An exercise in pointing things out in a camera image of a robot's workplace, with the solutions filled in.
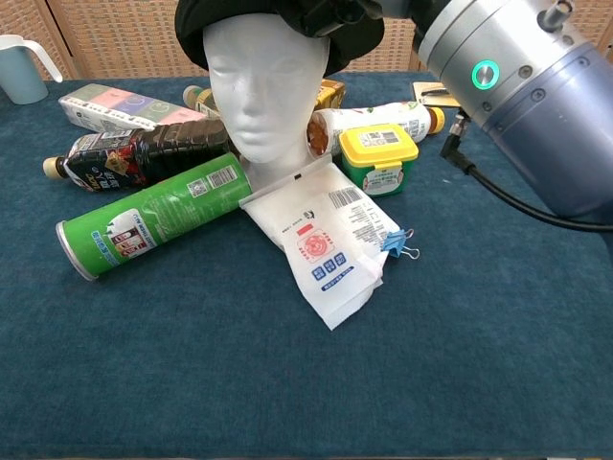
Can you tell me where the razor on yellow blister card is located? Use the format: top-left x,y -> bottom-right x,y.
412,80 -> 462,109

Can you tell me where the blue binder clip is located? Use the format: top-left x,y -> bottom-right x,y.
379,228 -> 421,263

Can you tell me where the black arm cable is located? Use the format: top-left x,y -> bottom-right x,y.
439,112 -> 613,235

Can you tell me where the woven wooden folding screen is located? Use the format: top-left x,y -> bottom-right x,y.
0,0 -> 613,81

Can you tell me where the green tea bottle cream cap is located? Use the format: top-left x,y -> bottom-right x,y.
182,84 -> 221,120

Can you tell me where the white label bottle orange cap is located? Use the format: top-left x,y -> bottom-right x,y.
306,101 -> 446,158

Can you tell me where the light blue pitcher white handle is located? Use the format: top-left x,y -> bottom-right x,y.
0,34 -> 64,105

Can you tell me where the black baseball cap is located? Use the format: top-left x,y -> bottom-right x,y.
173,0 -> 386,79

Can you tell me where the dark tea plastic bottle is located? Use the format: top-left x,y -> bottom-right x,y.
42,118 -> 240,193

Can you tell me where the green tub yellow lid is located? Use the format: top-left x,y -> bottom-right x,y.
338,123 -> 420,197

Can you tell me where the pastel tissue multipack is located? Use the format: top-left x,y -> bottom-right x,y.
57,82 -> 208,133

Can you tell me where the yellow brown drink carton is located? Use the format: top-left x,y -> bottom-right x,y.
313,79 -> 347,114

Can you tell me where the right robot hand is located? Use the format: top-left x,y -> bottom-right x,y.
297,0 -> 419,39

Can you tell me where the green chips can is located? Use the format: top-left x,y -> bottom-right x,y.
55,151 -> 253,282

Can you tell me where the white foam mannequin head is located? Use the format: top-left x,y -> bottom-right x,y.
203,12 -> 331,193

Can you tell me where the white printed plastic bag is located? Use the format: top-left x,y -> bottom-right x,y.
238,159 -> 401,332

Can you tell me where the blue tablecloth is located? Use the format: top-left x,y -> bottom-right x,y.
0,68 -> 613,460

